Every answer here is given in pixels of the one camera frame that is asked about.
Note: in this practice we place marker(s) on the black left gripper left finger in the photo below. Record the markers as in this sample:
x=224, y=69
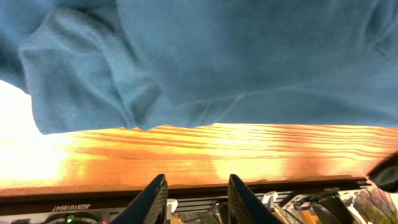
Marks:
x=149, y=207

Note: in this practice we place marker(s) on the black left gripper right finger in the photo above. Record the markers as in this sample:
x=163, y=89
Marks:
x=244, y=207

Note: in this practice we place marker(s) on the blue polo shirt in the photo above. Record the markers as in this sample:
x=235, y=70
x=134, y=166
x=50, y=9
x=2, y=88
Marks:
x=141, y=64

